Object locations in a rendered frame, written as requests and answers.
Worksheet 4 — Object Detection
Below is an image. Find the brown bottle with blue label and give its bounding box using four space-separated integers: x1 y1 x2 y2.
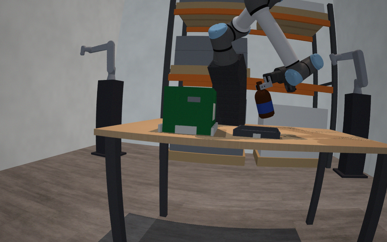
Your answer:
255 81 274 119

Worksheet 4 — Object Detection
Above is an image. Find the green plastic bottle crate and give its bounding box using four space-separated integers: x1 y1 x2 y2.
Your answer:
162 86 217 135

